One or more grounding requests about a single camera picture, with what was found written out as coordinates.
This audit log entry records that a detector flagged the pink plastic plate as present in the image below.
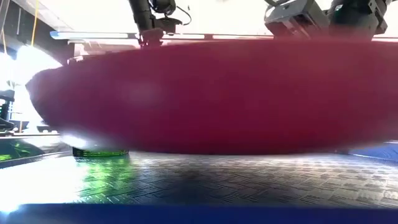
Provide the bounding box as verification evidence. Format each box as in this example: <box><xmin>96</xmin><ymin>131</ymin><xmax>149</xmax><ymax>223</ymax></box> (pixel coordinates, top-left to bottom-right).
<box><xmin>25</xmin><ymin>39</ymin><xmax>398</xmax><ymax>156</ymax></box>

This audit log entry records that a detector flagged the green glass cup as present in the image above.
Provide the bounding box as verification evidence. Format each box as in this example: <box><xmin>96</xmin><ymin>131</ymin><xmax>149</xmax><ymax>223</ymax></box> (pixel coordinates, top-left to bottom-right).
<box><xmin>72</xmin><ymin>146</ymin><xmax>130</xmax><ymax>158</ymax></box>

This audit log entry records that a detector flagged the blue plastic tray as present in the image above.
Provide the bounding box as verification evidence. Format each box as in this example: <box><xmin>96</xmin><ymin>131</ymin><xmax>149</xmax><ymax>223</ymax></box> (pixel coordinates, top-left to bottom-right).
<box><xmin>0</xmin><ymin>141</ymin><xmax>398</xmax><ymax>224</ymax></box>

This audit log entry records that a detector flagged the black equipment stand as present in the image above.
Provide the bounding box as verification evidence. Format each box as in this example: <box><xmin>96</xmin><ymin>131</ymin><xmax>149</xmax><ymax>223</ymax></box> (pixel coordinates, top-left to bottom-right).
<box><xmin>0</xmin><ymin>89</ymin><xmax>16</xmax><ymax>131</ymax></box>

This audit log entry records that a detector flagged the yellow extension cable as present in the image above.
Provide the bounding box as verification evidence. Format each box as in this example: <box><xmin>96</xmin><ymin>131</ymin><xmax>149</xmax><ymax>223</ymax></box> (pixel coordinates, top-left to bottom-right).
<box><xmin>30</xmin><ymin>0</ymin><xmax>40</xmax><ymax>47</ymax></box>

